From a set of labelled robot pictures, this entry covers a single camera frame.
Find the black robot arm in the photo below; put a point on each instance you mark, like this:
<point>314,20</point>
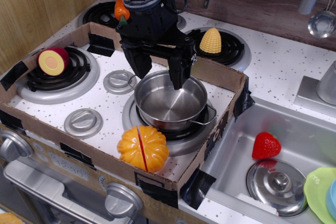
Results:
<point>153,31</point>

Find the back right stove burner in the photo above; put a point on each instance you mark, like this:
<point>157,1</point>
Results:
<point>235,51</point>

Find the front left stove burner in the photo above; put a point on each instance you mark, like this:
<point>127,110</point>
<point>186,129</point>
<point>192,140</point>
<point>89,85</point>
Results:
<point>78,78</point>

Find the silver oven knob right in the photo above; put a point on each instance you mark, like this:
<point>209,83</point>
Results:
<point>121,201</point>

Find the silver faucet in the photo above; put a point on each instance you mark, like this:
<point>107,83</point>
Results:
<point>318,95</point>

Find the steel pot lid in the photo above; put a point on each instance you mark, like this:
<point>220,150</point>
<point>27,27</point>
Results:
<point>279,185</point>

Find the silver stovetop knob lower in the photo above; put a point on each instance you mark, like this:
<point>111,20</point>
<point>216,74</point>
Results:
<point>83,123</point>

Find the green plastic plate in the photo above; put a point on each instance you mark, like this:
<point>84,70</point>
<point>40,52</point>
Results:
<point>315,191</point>

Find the red toy strawberry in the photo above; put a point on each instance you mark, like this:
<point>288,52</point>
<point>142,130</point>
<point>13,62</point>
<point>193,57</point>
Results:
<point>265,146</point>

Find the stove burner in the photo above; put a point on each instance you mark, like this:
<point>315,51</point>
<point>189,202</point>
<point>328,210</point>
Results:
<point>235,51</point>
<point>181,143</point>
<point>78,78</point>
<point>102,13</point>

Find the front right stove burner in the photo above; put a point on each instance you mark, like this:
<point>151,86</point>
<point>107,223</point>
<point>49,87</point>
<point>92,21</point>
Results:
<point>181,143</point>

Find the silver oven door handle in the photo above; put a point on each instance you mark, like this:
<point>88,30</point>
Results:
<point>51,192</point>

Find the orange toy carrot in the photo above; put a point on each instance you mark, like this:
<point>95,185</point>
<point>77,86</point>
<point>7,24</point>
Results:
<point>121,13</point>

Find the silver oven knob left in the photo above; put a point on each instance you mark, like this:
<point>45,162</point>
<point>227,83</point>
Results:
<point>14,147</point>

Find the back left stove burner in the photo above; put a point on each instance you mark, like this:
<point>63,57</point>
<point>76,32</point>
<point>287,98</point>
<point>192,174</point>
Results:
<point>102,13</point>

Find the cardboard fence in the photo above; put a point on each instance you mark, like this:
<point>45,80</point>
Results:
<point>180,178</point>

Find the blue plastic bowl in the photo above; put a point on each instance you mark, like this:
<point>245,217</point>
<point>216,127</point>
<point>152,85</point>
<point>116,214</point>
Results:
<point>330,200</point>

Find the orange toy pumpkin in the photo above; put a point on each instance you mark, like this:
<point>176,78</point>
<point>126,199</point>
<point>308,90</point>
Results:
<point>144,147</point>

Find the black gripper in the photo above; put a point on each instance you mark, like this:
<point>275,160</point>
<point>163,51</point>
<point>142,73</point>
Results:
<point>152,30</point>

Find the silver oven knob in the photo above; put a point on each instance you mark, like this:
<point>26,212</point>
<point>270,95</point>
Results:
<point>121,201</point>
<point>14,147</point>

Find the silver stovetop knob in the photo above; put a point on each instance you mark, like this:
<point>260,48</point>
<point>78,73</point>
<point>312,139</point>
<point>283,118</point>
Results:
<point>120,82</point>
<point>83,123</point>

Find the orange toy bottom corner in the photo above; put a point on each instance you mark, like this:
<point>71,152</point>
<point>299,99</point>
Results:
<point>8,218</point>

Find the silver stovetop knob upper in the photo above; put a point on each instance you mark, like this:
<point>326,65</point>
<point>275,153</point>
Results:
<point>120,82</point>

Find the stainless steel pot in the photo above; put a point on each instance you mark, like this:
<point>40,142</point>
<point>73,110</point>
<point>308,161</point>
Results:
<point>168,109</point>

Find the hanging steel ladle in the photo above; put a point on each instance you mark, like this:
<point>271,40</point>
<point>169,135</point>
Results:
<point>322,23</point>

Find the silver sink basin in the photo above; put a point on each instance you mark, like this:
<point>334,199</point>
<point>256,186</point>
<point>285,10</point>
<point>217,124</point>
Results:
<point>307,144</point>

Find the yellow toy corn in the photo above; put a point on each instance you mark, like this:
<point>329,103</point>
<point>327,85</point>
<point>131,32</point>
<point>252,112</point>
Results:
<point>211,42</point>

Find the red yellow toy fruit half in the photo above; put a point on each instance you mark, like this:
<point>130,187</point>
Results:
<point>53,61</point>

